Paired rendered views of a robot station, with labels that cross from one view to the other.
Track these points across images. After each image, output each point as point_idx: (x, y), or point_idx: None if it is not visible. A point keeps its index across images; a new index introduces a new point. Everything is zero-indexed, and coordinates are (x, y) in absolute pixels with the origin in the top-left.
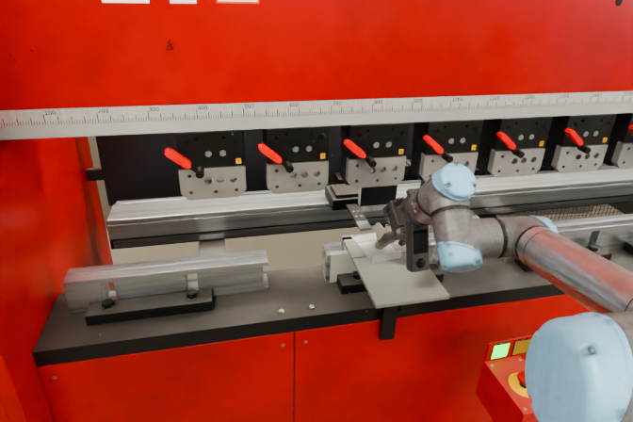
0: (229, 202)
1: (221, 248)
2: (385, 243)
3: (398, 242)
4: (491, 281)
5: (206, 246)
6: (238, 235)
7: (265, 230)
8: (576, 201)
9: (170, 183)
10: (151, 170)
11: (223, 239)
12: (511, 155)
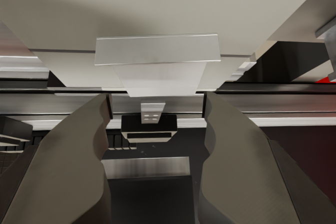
0: (277, 122)
1: (305, 74)
2: (268, 170)
3: (112, 103)
4: None
5: (315, 77)
6: (277, 85)
7: (248, 89)
8: None
9: (289, 128)
10: (306, 142)
11: (290, 81)
12: None
